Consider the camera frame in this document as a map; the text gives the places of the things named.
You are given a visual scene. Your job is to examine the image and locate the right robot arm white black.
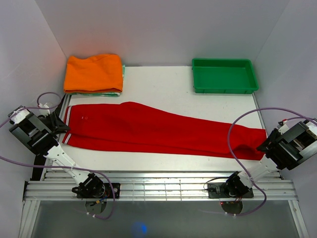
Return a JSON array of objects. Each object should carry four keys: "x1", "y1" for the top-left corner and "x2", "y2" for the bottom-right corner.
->
[{"x1": 223, "y1": 119, "x2": 317, "y2": 197}]

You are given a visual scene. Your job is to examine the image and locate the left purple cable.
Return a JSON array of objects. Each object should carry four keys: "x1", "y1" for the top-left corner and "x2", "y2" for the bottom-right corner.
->
[{"x1": 0, "y1": 91, "x2": 117, "y2": 221}]

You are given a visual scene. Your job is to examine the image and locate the green plastic tray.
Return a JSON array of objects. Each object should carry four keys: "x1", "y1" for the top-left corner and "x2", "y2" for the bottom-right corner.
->
[{"x1": 192, "y1": 58, "x2": 259, "y2": 94}]

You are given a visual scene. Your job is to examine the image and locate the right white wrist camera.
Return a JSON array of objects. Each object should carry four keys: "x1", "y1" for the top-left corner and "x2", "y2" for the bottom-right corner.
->
[{"x1": 277, "y1": 119, "x2": 289, "y2": 134}]

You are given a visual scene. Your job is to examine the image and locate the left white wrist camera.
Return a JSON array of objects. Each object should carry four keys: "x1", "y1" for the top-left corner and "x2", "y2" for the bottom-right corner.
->
[{"x1": 38, "y1": 103, "x2": 53, "y2": 117}]

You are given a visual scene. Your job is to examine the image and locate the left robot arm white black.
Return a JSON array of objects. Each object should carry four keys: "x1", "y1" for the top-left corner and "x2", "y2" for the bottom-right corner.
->
[{"x1": 8, "y1": 105, "x2": 106, "y2": 198}]

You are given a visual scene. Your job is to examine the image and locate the folded light green garment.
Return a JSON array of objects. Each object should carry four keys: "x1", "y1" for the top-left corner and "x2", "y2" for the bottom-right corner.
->
[{"x1": 63, "y1": 63, "x2": 123, "y2": 97}]

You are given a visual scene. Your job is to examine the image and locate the folded orange trousers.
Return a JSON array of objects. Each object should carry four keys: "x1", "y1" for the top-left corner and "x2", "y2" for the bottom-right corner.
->
[{"x1": 63, "y1": 54, "x2": 123, "y2": 94}]

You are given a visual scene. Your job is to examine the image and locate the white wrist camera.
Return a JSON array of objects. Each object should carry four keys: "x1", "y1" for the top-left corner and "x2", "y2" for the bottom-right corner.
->
[
  {"x1": 38, "y1": 103, "x2": 53, "y2": 117},
  {"x1": 277, "y1": 119, "x2": 289, "y2": 134}
]

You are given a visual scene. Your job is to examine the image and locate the red trousers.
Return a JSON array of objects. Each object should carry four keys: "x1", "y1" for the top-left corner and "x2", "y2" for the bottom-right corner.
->
[{"x1": 63, "y1": 102, "x2": 266, "y2": 161}]

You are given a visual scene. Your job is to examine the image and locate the aluminium rail frame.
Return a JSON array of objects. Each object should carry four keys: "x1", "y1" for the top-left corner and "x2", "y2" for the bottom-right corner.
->
[{"x1": 18, "y1": 95, "x2": 310, "y2": 238}]

